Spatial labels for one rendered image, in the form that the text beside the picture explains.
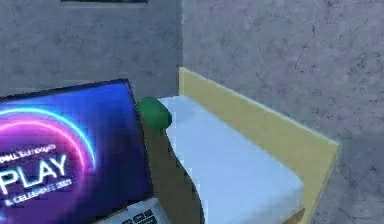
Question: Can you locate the dark framed wall picture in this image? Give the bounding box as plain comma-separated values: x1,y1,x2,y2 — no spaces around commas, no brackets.
60,0,148,4

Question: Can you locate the bed with pale yellow headboard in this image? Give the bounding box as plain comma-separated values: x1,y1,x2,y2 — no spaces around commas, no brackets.
142,66,341,224

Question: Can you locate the green pillow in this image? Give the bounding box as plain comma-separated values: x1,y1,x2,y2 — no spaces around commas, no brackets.
137,96,173,132

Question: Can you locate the silver laptop with black keys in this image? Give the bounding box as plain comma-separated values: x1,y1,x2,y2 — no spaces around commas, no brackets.
0,78,168,224

